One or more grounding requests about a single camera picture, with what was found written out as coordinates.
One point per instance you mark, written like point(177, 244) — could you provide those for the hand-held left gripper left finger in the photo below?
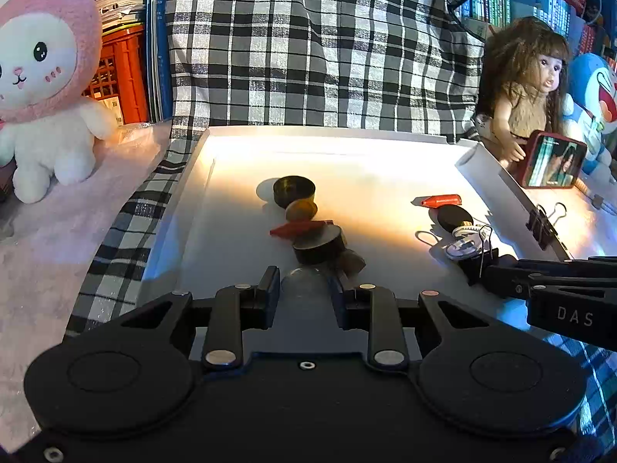
point(270, 299)

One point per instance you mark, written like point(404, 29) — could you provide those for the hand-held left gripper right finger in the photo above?
point(339, 304)

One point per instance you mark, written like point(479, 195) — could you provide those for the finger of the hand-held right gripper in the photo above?
point(569, 266)
point(511, 283)

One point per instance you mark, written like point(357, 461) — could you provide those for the clear plastic ball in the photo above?
point(308, 285)

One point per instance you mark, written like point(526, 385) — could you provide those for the brown walnut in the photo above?
point(352, 263)
point(301, 211)

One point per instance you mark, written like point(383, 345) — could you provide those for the black round disc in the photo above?
point(294, 190)
point(320, 247)
point(453, 217)

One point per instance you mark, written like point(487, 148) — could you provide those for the small white flower charm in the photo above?
point(462, 247)

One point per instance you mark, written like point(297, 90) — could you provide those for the large red cone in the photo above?
point(299, 229)

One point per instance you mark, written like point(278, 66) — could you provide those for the small red cone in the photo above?
point(441, 201)

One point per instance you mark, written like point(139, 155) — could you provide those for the white cardboard box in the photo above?
point(376, 178)

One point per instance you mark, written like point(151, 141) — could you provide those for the red cased smartphone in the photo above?
point(552, 161)

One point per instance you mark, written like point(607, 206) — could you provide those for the blue robot cat plush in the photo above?
point(595, 91)

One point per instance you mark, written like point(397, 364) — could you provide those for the brown haired doll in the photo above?
point(525, 77)

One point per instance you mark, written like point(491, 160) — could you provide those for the black white plaid cloth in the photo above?
point(299, 48)

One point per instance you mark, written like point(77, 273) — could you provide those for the red plastic crate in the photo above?
point(123, 77)

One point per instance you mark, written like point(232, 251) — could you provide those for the upright blue books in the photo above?
point(159, 33)

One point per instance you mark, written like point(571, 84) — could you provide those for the pink white bunny plush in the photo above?
point(43, 82)

